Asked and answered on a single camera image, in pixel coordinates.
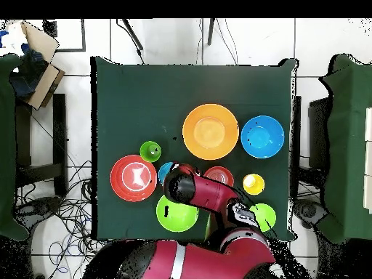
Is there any small blue bowl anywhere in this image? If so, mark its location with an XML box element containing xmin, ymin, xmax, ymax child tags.
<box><xmin>157</xmin><ymin>161</ymin><xmax>175</xmax><ymax>185</ymax></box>

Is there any green cup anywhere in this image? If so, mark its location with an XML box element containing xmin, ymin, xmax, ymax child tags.
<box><xmin>139</xmin><ymin>140</ymin><xmax>162</xmax><ymax>163</ymax></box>

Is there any large orange bowl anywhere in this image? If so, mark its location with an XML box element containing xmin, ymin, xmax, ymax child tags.
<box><xmin>182</xmin><ymin>103</ymin><xmax>240</xmax><ymax>161</ymax></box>

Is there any small red bowl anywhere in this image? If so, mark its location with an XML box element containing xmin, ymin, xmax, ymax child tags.
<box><xmin>203</xmin><ymin>166</ymin><xmax>235</xmax><ymax>188</ymax></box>

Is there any large green bowl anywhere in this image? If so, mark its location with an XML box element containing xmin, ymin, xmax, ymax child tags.
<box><xmin>155</xmin><ymin>194</ymin><xmax>201</xmax><ymax>233</ymax></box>

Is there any dark green table cloth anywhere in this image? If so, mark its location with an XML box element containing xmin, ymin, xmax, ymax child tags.
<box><xmin>90</xmin><ymin>55</ymin><xmax>299</xmax><ymax>242</ymax></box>

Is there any wide red bowl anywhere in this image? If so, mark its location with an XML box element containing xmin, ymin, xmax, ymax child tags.
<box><xmin>110</xmin><ymin>154</ymin><xmax>158</xmax><ymax>203</ymax></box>

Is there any yellow cup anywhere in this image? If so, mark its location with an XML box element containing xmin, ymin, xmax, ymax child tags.
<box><xmin>242</xmin><ymin>173</ymin><xmax>266</xmax><ymax>196</ymax></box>

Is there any large blue bowl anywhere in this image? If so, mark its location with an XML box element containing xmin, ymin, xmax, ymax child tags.
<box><xmin>240</xmin><ymin>115</ymin><xmax>286</xmax><ymax>160</ymax></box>

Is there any small green bowl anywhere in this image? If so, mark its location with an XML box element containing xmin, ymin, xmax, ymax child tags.
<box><xmin>248</xmin><ymin>203</ymin><xmax>277</xmax><ymax>233</ymax></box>

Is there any black tripod leg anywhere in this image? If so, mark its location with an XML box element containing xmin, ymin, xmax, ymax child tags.
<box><xmin>206</xmin><ymin>18</ymin><xmax>216</xmax><ymax>47</ymax></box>
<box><xmin>116</xmin><ymin>18</ymin><xmax>145</xmax><ymax>52</ymax></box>

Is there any cardboard box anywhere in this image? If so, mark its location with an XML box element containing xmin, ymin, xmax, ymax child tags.
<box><xmin>0</xmin><ymin>19</ymin><xmax>66</xmax><ymax>111</ymax></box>

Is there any green cloth side table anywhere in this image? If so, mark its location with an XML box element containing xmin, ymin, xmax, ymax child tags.
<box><xmin>318</xmin><ymin>53</ymin><xmax>372</xmax><ymax>245</ymax></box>
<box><xmin>0</xmin><ymin>53</ymin><xmax>30</xmax><ymax>242</ymax></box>

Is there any dark blue cloth bundle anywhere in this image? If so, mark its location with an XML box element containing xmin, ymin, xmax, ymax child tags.
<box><xmin>9</xmin><ymin>43</ymin><xmax>49</xmax><ymax>98</ymax></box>

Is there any white box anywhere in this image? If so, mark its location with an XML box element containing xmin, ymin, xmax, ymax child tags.
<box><xmin>363</xmin><ymin>106</ymin><xmax>372</xmax><ymax>214</ymax></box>

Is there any tangle of floor cables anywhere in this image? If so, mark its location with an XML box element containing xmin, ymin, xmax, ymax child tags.
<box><xmin>15</xmin><ymin>159</ymin><xmax>117</xmax><ymax>279</ymax></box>

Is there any black stool frame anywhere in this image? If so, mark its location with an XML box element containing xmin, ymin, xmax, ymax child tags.
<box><xmin>15</xmin><ymin>93</ymin><xmax>68</xmax><ymax>198</ymax></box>

